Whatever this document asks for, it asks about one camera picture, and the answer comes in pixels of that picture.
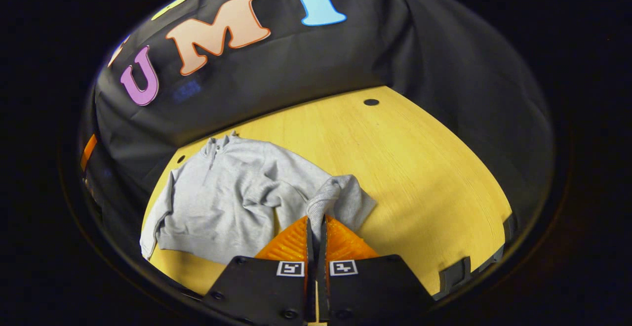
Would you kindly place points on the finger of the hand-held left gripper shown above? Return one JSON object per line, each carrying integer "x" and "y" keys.
{"x": 89, "y": 152}

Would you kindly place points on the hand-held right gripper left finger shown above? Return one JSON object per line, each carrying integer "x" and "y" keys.
{"x": 308, "y": 266}

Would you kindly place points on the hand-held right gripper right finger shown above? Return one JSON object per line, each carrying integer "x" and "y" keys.
{"x": 322, "y": 266}

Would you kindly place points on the grey zip-neck sweatshirt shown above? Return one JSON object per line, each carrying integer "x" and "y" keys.
{"x": 232, "y": 192}

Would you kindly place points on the black backdrop cloth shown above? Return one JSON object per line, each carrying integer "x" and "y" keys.
{"x": 345, "y": 59}

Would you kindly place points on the black table edge bracket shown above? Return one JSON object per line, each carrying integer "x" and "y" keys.
{"x": 454, "y": 276}
{"x": 510, "y": 227}

